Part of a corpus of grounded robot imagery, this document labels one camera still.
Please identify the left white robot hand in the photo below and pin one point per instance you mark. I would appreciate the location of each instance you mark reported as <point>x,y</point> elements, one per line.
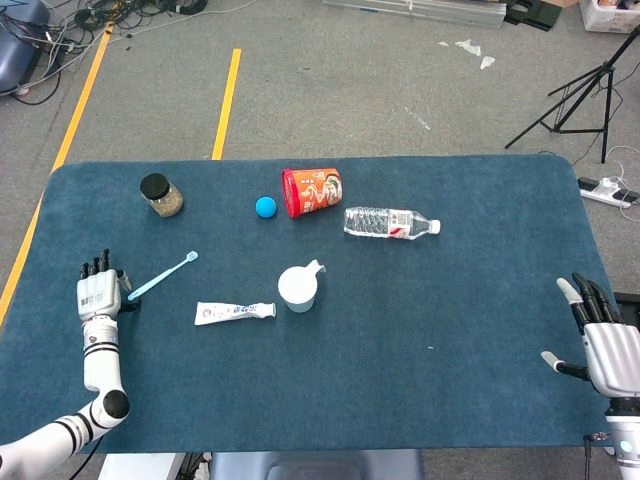
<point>97,295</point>

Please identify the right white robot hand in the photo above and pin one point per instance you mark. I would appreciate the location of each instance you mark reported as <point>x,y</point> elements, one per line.
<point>615,360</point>

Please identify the light blue toothbrush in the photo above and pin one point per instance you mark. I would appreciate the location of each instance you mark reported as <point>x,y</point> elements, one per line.
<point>162,276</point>

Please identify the white toothpaste tube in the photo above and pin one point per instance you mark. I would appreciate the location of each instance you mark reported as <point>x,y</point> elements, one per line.
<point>220,313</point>

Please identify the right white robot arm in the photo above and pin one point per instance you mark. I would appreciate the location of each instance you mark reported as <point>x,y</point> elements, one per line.
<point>625,440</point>

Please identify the blue ball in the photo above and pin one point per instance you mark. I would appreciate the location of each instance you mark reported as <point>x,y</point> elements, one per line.
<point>265,207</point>

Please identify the red snack canister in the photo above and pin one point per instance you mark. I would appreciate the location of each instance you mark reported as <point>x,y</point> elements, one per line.
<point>312,192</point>

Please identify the glass jar black lid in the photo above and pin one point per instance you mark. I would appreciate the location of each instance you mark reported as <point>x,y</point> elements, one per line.
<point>162,197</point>

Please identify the white power strip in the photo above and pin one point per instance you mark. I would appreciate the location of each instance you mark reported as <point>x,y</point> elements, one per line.
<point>602,190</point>

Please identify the blue carpet table cover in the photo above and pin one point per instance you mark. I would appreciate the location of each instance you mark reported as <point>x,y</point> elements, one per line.
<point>375,375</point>

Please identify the blue grey padded seat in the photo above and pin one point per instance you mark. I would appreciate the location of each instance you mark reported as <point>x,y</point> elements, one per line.
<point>17,55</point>

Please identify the clear plastic water bottle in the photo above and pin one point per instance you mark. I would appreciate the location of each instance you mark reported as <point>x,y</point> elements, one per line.
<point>380,222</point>

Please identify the blue grey robot torso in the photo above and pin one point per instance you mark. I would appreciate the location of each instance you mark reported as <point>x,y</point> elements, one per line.
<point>315,467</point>

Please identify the black tripod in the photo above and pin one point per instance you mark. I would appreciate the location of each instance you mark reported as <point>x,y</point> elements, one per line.
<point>607,70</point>

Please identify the white paper scrap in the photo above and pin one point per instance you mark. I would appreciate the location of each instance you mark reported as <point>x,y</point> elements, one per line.
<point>487,62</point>
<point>469,46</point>

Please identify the white plastic basket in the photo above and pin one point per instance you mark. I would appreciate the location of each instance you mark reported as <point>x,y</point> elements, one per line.
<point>607,17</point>

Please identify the long aluminium profile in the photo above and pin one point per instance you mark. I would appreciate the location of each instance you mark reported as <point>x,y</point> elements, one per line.
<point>425,11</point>

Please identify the black flat bracket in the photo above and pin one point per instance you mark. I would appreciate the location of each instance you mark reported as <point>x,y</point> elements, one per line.
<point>532,15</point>

